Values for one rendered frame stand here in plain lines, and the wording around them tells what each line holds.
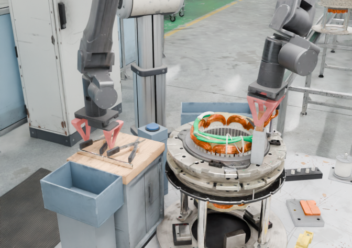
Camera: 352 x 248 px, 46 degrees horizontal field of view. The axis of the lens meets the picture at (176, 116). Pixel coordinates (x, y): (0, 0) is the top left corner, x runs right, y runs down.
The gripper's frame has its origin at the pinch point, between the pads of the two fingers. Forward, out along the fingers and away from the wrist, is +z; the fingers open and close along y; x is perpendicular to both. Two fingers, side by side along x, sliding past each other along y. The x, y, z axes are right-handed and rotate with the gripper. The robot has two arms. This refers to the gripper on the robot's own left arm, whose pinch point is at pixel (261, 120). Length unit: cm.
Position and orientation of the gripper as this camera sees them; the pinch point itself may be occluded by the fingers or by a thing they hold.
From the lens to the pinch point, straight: 100.9
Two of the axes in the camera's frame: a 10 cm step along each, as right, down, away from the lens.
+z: -1.2, 9.1, 3.9
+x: -8.6, -2.9, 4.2
